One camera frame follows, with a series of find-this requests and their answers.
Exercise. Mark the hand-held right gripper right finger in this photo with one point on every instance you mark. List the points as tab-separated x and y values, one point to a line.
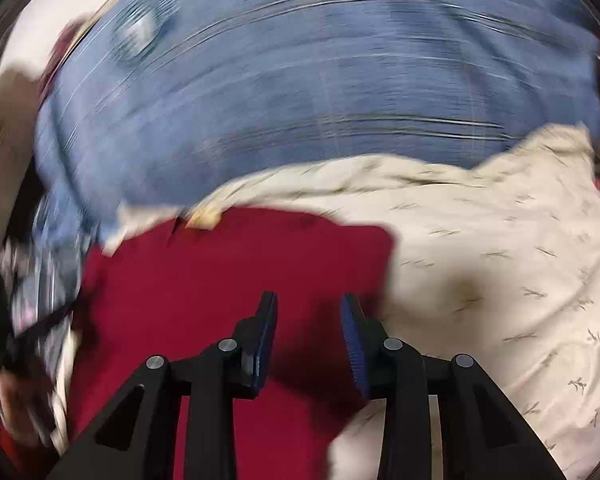
352	345

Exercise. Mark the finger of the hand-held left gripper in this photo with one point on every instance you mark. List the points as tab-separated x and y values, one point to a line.
30	332

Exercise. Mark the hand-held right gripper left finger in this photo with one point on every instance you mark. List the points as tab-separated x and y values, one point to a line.
266	345

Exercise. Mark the red garment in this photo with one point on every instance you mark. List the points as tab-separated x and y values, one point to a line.
205	290

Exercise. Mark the grey star-print quilt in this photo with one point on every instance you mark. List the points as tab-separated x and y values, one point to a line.
50	270

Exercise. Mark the cream leaf-print bed sheet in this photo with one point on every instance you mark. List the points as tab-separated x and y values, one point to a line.
480	240

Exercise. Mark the brown striped cushion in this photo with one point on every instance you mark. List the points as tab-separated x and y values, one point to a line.
5	160

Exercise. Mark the blue plaid pillow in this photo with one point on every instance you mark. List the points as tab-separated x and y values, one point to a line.
305	75

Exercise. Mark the maroon patterned cloth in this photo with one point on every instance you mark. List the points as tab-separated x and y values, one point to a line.
62	55

